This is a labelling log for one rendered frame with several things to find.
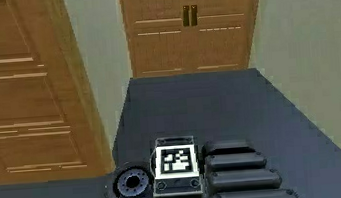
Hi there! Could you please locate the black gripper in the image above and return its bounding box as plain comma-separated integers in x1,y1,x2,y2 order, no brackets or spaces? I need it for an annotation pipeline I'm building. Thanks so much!
102,159,156,198

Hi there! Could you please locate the brown wooden double door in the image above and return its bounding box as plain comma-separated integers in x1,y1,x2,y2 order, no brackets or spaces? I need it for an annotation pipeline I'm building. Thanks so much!
117,0,269,80

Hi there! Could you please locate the black door handle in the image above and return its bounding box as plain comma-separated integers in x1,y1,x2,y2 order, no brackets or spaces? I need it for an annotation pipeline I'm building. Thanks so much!
181,4,192,28
189,4,199,27

